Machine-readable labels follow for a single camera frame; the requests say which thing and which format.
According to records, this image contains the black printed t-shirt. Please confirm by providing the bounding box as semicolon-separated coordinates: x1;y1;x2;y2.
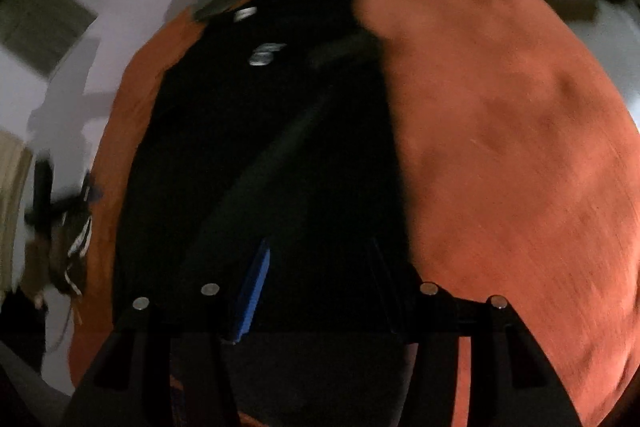
112;0;418;413

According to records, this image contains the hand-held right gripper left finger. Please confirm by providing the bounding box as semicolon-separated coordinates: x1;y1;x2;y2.
60;237;273;427

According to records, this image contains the orange blanket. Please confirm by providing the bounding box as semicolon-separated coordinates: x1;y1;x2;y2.
67;0;640;427

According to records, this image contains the beige curtain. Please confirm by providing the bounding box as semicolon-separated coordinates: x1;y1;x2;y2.
0;129;33;293

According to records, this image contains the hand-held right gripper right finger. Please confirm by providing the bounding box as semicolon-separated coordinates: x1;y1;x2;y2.
367;237;583;427

